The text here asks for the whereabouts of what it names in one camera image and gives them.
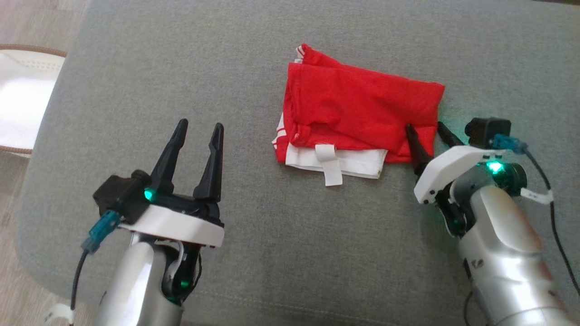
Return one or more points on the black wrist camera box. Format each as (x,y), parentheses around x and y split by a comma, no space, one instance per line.
(485,131)
(118,197)

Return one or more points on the white laundry basket brown rim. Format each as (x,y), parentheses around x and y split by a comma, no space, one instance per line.
(22,99)

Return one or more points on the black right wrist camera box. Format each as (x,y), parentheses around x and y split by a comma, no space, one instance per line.
(485,131)

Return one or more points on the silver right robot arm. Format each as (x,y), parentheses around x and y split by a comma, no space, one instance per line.
(503,253)

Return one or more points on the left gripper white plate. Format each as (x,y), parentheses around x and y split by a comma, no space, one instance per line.
(181,224)

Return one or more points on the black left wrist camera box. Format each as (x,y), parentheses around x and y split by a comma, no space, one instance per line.
(118,197)

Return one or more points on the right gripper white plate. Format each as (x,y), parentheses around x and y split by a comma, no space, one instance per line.
(448,170)

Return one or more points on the red shirt with striped trim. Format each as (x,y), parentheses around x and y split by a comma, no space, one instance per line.
(362,108)

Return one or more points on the wide grey sofa chaise cushion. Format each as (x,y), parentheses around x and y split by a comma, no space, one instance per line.
(294,253)

